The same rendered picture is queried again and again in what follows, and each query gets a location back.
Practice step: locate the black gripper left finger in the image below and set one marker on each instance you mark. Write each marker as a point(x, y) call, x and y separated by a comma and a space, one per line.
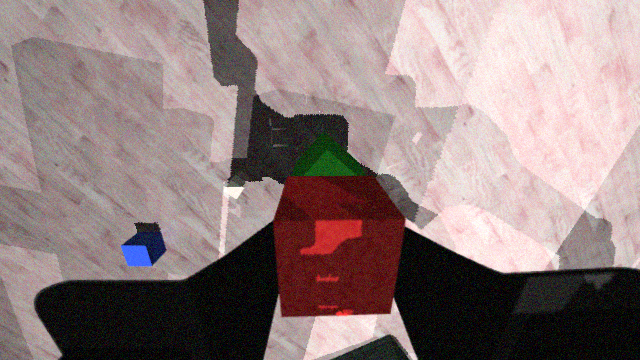
point(223, 312)

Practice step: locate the green block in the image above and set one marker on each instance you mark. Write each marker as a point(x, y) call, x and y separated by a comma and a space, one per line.
point(327, 160)
point(334, 143)

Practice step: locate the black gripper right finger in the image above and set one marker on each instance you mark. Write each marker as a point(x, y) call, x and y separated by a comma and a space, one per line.
point(454, 308)

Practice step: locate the red block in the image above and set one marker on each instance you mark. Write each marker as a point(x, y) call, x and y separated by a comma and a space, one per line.
point(337, 244)

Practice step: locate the blue block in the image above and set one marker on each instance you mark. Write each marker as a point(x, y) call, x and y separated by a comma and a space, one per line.
point(144, 249)

